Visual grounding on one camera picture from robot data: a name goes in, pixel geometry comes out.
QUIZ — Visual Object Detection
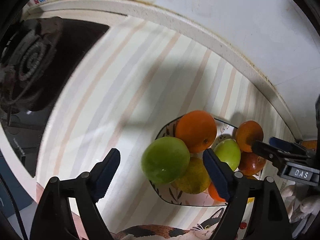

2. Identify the dark red apple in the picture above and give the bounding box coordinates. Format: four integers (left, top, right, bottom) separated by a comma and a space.
238, 152, 266, 176

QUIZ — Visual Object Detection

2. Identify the dark orange tangerine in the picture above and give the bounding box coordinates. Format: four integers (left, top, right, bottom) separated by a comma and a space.
235, 120, 264, 152

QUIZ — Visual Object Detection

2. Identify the yellow-green orange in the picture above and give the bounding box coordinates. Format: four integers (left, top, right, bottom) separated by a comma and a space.
171, 157, 211, 194

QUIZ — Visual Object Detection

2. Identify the small green apple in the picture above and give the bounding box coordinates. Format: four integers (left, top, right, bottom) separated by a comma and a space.
213, 139, 241, 171

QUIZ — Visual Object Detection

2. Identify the bright orange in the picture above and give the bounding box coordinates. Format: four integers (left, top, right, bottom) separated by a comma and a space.
208, 183, 226, 202
175, 110, 217, 153

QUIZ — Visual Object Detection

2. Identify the large green apple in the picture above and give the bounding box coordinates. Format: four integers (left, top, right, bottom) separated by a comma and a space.
141, 137, 190, 184

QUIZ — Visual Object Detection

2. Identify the yellow orange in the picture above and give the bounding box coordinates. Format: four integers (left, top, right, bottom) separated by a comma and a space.
247, 197, 254, 204

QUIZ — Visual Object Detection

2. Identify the red cherry tomato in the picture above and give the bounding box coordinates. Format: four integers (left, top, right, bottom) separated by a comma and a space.
239, 222, 247, 230

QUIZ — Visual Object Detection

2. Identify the soy sauce bottle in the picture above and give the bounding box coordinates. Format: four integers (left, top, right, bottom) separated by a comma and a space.
299, 140, 317, 151

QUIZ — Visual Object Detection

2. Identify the oval floral ceramic plate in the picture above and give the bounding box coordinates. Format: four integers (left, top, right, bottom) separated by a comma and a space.
149, 115, 263, 207

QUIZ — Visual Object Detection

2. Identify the striped cat table mat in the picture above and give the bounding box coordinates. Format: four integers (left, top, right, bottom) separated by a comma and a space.
35, 18, 294, 233

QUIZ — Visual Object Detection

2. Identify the black gas stove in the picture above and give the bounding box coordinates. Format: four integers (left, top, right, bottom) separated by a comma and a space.
1, 17, 109, 177

